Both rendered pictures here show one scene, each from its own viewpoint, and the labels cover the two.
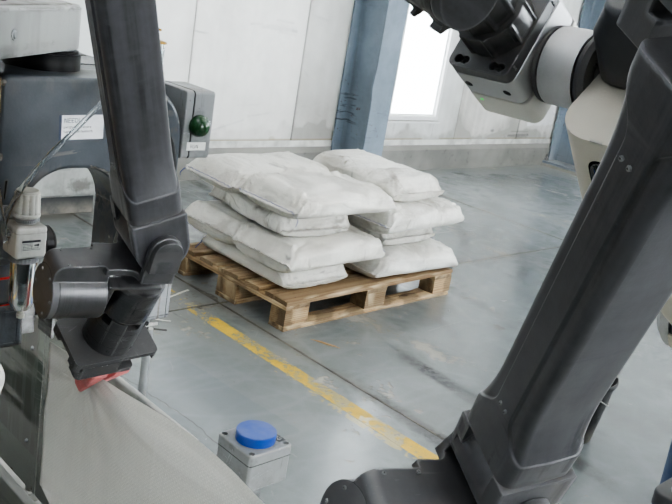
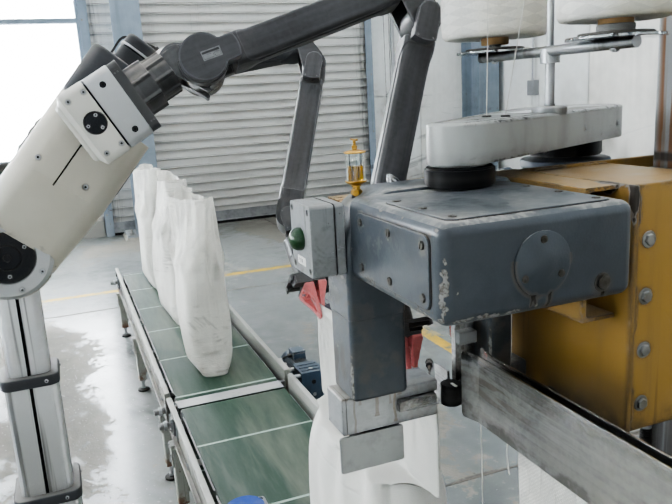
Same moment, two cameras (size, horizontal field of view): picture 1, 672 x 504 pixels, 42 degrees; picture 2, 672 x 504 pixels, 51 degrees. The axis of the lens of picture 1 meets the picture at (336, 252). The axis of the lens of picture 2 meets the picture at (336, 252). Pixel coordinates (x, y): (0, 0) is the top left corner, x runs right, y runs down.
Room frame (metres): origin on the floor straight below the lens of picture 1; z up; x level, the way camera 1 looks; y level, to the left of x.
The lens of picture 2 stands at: (1.95, 0.63, 1.46)
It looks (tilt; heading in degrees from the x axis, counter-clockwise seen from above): 13 degrees down; 205
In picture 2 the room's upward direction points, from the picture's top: 3 degrees counter-clockwise
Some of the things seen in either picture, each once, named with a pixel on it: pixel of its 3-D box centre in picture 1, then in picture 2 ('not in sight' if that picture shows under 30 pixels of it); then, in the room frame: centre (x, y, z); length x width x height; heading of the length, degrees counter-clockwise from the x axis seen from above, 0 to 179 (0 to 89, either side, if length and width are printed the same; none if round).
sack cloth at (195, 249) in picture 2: not in sight; (199, 277); (-0.37, -1.11, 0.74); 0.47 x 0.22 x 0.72; 44
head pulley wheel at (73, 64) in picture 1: (42, 57); (459, 175); (1.07, 0.39, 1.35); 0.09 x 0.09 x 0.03
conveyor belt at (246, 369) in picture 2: not in sight; (181, 321); (-0.87, -1.63, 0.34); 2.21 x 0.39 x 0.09; 46
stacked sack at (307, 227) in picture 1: (279, 205); not in sight; (4.04, 0.30, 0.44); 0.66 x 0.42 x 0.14; 40
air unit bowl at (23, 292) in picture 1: (22, 284); not in sight; (0.94, 0.35, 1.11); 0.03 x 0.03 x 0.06
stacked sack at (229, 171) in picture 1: (261, 170); not in sight; (4.19, 0.42, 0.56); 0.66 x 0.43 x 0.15; 134
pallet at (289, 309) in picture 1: (317, 269); not in sight; (4.28, 0.08, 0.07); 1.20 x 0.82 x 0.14; 138
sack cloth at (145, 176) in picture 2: not in sight; (154, 225); (-1.36, -2.14, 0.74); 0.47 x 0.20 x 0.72; 48
